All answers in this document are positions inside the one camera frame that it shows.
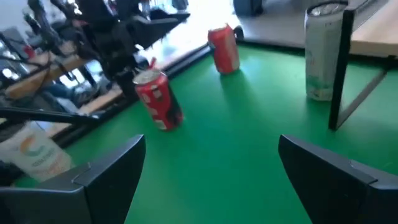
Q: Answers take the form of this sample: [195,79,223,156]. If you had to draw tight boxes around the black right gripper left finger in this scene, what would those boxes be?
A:
[0,134,147,224]

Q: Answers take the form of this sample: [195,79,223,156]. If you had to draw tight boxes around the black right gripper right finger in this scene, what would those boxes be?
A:
[278,134,398,224]

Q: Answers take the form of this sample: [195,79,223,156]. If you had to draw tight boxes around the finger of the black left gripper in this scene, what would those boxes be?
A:
[149,8,191,19]
[129,17,187,49]

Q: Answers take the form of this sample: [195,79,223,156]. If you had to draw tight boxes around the red Coca-Cola can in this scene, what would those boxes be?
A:
[132,68,184,131]
[207,23,241,75]

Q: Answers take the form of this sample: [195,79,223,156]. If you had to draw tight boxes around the white Celsius can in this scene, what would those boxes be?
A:
[0,121,74,183]
[303,1,349,102]

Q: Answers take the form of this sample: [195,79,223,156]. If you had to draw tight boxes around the wooden shelf with black frame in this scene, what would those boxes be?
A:
[328,0,398,131]

